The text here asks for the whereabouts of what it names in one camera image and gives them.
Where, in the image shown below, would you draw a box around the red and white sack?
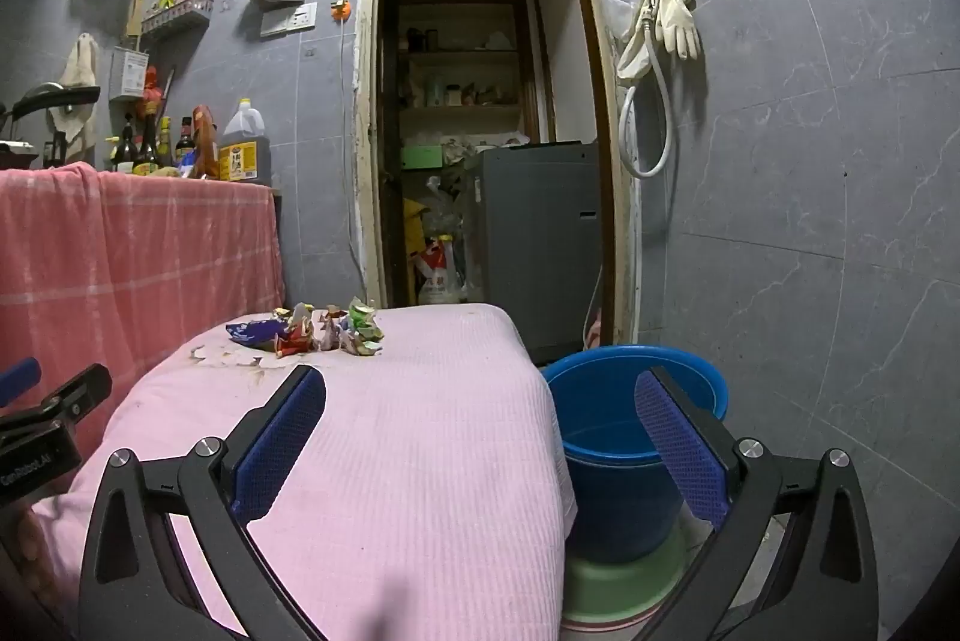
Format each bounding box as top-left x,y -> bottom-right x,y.
417,234 -> 467,307

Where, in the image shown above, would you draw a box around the white wall box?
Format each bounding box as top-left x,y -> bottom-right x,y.
109,46 -> 150,101

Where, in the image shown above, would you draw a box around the green plastic basin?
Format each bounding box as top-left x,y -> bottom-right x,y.
561,521 -> 700,632

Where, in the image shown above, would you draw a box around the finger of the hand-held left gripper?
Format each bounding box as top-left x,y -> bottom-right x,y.
0,363 -> 113,441
0,356 -> 43,410

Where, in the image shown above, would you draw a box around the torn paper scraps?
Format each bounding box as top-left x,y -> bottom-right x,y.
190,341 -> 265,381

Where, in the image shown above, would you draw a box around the wall shelf rack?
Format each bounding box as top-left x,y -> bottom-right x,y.
139,0 -> 214,41

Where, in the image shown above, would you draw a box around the red snack wrapper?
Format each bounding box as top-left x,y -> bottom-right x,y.
273,320 -> 317,359

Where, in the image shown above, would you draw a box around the blue plastic bucket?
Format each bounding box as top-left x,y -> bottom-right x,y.
540,345 -> 730,565

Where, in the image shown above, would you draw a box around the white rubber gloves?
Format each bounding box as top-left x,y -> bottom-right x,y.
655,0 -> 703,62

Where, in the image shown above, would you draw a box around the black pan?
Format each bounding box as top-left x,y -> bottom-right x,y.
0,82 -> 101,127

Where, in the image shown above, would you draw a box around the red plaid cloth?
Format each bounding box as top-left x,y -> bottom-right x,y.
0,161 -> 287,462

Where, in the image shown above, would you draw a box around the clear bag in storeroom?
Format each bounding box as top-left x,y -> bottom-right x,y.
422,174 -> 470,239

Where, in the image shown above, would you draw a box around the wooden storage shelf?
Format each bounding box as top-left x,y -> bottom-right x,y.
396,0 -> 527,119

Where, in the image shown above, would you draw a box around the white hose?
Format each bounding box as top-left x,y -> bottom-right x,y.
616,0 -> 673,179

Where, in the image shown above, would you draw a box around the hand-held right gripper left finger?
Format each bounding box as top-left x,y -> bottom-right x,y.
79,363 -> 331,641

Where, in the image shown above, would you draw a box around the hanging white towel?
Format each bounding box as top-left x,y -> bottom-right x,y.
46,33 -> 101,151

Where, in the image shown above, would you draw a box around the wooden door frame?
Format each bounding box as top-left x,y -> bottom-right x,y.
351,0 -> 640,350

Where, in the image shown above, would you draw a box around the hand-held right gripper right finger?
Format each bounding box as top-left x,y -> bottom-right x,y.
634,365 -> 882,641

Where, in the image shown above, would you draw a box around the grey washing machine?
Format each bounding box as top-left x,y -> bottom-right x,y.
468,142 -> 605,367

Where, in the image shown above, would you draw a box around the yellow bag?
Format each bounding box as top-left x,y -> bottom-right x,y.
403,198 -> 429,305

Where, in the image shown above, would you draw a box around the person's left hand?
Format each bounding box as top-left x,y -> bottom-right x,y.
6,510 -> 50,588

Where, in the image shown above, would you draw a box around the red hanging packet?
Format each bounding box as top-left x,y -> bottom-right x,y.
142,66 -> 167,119

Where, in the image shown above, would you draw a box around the wall socket panel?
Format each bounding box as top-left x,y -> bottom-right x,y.
259,1 -> 319,40

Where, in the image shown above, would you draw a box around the large cooking oil jug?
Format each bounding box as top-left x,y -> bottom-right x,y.
219,98 -> 273,187

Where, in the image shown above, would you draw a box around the dark blue snack wrapper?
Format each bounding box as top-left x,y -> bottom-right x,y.
226,318 -> 290,351

